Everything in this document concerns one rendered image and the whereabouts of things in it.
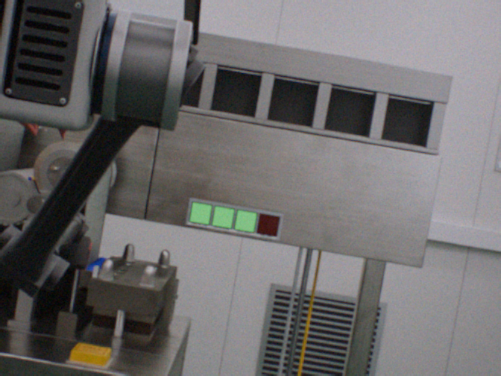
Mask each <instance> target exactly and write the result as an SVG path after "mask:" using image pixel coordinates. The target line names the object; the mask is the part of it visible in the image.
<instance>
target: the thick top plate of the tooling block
mask: <svg viewBox="0 0 501 376"><path fill-rule="evenodd" d="M120 258H121V262H120V265H119V266H117V267H115V268H114V269H113V281H104V280H100V279H97V278H91V279H90V282H89V291H88V296H87V300H86V304H88V305H89V306H93V307H102V308H107V309H111V310H120V311H125V312H129V313H138V314H142V315H148V316H156V315H157V314H158V312H159V311H160V309H161V307H163V305H164V303H165V299H166V290H167V285H168V282H169V281H170V280H171V279H172V278H176V272H177V266H170V268H165V267H160V266H157V263H152V262H147V261H143V260H135V262H128V261H124V260H122V257H121V256H120ZM147 266H152V267H153V268H154V270H155V276H154V277H155V281H154V285H155V286H154V287H149V286H142V285H139V283H140V282H141V277H142V276H143V271H144V269H145V267H147Z"/></svg>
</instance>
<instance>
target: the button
mask: <svg viewBox="0 0 501 376"><path fill-rule="evenodd" d="M110 352H111V348H105V347H101V346H96V345H87V344H82V343H78V344H77V345H76V346H75V347H74V348H73V349H72V352H71V357H70V360H71V361H75V362H79V363H88V364H93V365H97V366H105V364H106V363H107V361H108V360H109V359H110Z"/></svg>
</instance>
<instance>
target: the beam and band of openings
mask: <svg viewBox="0 0 501 376"><path fill-rule="evenodd" d="M191 46H193V47H195V48H196V49H197V50H198V51H199V52H198V54H197V55H196V58H197V59H199V60H201V61H202V62H203V63H205V64H206V66H205V68H204V69H203V71H202V72H201V74H200V75H199V76H198V78H197V80H196V81H195V83H194V84H193V85H192V86H191V88H190V89H189V91H188V92H187V94H186V95H185V97H184V99H183V100H182V102H183V106H182V107H180V110H179V112H183V113H191V114H197V115H202V116H210V117H215V118H219V119H229V120H233V121H238V122H247V123H251V124H257V125H264V126H265V127H270V128H279V129H284V130H288V131H297V132H302V133H307V134H315V135H320V136H325V137H334V138H339V139H343V140H347V141H352V142H361V143H366V144H370V145H379V146H384V147H389V148H397V149H402V150H407V151H416V152H421V153H425V154H429V155H438V153H439V150H438V147H439V142H440V137H441V129H442V125H443V120H444V112H445V107H446V104H447V102H448V101H449V99H448V98H449V97H450V89H451V85H452V80H453V75H451V74H445V73H440V72H431V71H426V70H422V69H413V68H409V67H404V66H395V65H394V64H390V63H381V62H376V61H372V60H363V59H358V58H352V57H345V56H339V55H334V54H325V53H320V52H317V51H313V50H307V49H302V48H293V47H288V46H280V45H275V44H270V43H261V42H257V41H251V40H243V39H239V38H233V37H225V36H224V35H219V34H211V33H206V32H201V31H199V35H198V44H197V45H196V46H194V45H191ZM220 68H223V69H220ZM230 69H232V70H230ZM234 70H236V71H234ZM239 71H241V72H239ZM248 72H250V73H248ZM253 73H256V74H253ZM258 74H260V75H258ZM275 77H278V78H275ZM285 78H288V79H285ZM289 79H292V80H289ZM294 80H296V81H294ZM303 81H305V82H306V83H303ZM308 83H310V84H308ZM317 84H318V85H317ZM335 87H338V88H335ZM339 88H343V89H339ZM345 89H347V90H345ZM354 90H356V91H354ZM359 91H361V92H359ZM363 92H365V93H363ZM372 93H374V94H372ZM390 97H393V98H390ZM399 98H402V99H399ZM404 99H407V100H404ZM409 100H411V101H409ZM419 101H420V102H419ZM422 102H425V103H422ZM427 103H429V104H427ZM187 106H188V107H187ZM196 107H197V108H196ZM214 110H215V112H214ZM219 112H220V113H219ZM228 113H229V114H228ZM232 114H233V115H232ZM237 115H238V116H237ZM246 116H247V117H246ZM251 117H253V118H251ZM269 120H270V121H269ZM274 121H275V122H274ZM283 122H285V123H283ZM287 123H289V124H287ZM292 124H293V125H292ZM301 125H302V126H303V127H301ZM306 127H307V128H306ZM324 130H325V131H324ZM333 131H335V132H333ZM337 132H339V133H337ZM343 133H344V134H343ZM351 134H352V135H351ZM357 135H358V136H357ZM361 136H362V137H361ZM383 140H385V141H383ZM389 141H390V142H389ZM397 142H398V143H397ZM402 143H403V144H402ZM407 144H408V145H407ZM416 145H417V146H416Z"/></svg>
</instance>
